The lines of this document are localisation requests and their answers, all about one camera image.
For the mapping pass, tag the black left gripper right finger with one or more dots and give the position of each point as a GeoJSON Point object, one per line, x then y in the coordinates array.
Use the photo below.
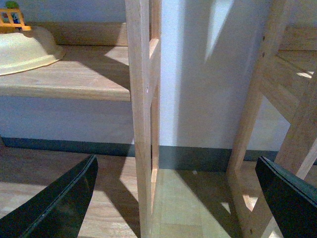
{"type": "Point", "coordinates": [291, 200]}

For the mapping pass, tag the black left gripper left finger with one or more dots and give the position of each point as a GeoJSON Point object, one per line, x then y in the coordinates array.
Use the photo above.
{"type": "Point", "coordinates": [58, 210]}

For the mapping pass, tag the light wooden shelf unit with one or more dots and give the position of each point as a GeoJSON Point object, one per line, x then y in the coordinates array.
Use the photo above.
{"type": "Point", "coordinates": [111, 62]}

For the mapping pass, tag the cream plastic bowl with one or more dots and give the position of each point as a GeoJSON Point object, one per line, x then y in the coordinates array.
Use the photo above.
{"type": "Point", "coordinates": [27, 50]}

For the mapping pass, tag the yellow toy fence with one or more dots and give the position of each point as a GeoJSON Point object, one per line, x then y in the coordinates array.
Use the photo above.
{"type": "Point", "coordinates": [12, 19]}

